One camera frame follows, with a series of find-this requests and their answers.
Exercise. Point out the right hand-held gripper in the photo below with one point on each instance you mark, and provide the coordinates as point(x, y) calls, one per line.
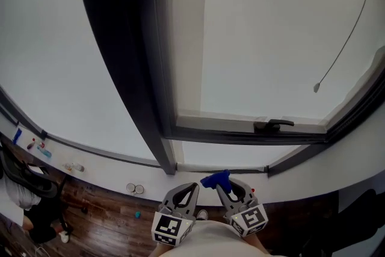
point(251, 218)

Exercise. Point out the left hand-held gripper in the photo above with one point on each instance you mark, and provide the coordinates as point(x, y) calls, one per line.
point(168, 225)

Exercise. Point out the blue cleaning cloth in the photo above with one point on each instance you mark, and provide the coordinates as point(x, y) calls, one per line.
point(216, 179)

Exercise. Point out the person's right forearm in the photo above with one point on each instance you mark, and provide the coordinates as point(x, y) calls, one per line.
point(255, 243)

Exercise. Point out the person's left forearm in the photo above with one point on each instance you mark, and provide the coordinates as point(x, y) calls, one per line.
point(155, 251)

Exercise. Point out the person's right white shoe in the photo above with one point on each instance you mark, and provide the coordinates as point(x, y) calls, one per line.
point(202, 214)

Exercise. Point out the small round cup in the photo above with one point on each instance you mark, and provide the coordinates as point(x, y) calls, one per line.
point(131, 188)
point(139, 189)

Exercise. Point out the person's white sweatshirt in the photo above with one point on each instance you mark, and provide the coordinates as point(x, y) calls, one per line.
point(210, 240)

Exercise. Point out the clear plastic bottle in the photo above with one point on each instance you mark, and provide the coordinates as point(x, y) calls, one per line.
point(78, 167)

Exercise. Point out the small orange-tinted bottle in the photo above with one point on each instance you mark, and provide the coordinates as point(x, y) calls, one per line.
point(66, 167)

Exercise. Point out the light blue label bottle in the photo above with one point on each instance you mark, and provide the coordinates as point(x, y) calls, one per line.
point(44, 152)

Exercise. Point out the black mesh office chair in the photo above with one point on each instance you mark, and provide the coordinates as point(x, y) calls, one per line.
point(33, 180)

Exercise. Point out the dark red bottle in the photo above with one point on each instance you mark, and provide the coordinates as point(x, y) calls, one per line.
point(31, 144)

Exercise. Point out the blue tape strip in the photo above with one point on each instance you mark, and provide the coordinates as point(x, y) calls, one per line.
point(17, 136)

